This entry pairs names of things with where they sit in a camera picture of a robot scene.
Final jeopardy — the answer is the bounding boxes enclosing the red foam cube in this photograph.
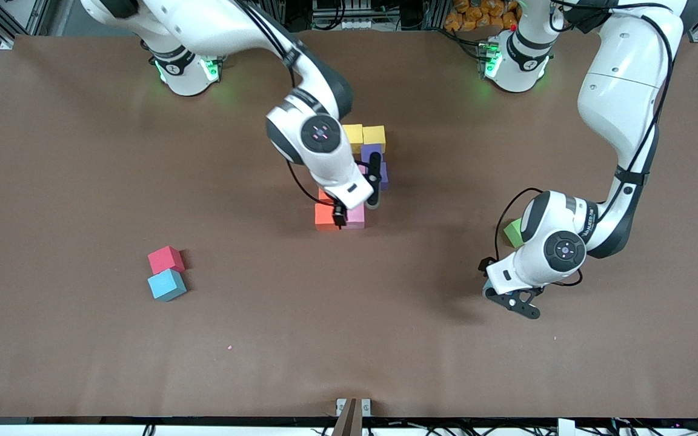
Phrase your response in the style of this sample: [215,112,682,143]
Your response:
[147,245,186,275]

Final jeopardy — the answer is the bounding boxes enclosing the green foam cube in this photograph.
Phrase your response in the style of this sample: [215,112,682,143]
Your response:
[503,218,525,248]

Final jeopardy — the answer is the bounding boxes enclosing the metal table edge bracket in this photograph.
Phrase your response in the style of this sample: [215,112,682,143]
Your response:
[332,398,372,436]

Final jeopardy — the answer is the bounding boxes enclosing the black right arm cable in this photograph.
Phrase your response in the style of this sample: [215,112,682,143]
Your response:
[231,0,334,210]

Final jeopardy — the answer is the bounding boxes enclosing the yellow foam cube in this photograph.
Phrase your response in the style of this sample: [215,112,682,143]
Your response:
[342,124,365,154]
[362,125,387,153]

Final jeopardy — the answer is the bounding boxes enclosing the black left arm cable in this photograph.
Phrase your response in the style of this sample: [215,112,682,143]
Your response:
[494,0,674,288]

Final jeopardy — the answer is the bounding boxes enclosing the brown table cover sheet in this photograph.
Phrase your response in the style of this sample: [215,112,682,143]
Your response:
[0,28,698,420]

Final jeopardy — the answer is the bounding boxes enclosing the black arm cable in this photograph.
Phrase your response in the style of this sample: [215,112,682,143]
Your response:
[231,0,334,210]
[494,0,674,288]

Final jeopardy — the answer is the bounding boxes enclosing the orange snack bag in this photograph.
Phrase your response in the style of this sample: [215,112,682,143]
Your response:
[444,0,519,32]

